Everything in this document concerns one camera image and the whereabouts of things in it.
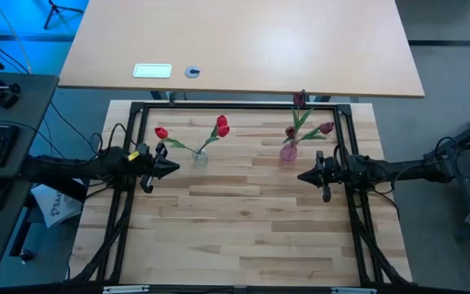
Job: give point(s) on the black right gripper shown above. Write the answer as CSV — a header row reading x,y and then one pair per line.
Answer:
x,y
335,173

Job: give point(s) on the clear glass vase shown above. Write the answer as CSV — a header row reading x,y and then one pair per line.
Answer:
x,y
200,159

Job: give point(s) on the white printed bag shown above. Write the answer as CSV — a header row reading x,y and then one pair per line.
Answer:
x,y
55,208

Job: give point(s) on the pink glass vase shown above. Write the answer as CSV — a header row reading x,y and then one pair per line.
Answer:
x,y
288,153

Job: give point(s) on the black tripod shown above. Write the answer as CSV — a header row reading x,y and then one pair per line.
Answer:
x,y
53,8

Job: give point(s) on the black aluminium frame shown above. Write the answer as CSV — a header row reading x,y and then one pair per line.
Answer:
x,y
239,106

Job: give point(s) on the silver metal bracket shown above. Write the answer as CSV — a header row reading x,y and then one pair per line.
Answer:
x,y
125,289
353,291

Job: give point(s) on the grey side desk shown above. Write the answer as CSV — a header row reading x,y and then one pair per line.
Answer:
x,y
23,106

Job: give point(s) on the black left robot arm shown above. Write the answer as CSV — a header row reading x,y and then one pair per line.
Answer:
x,y
96,165

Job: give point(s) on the black desk foot knob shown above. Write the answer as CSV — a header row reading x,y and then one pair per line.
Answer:
x,y
26,255

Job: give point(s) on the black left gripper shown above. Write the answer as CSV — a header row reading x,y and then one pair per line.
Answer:
x,y
148,165

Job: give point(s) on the light wooden desk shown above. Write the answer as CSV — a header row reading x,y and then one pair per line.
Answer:
x,y
259,41

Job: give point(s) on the black frame clamp post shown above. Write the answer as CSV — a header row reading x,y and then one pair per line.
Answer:
x,y
171,98
304,98

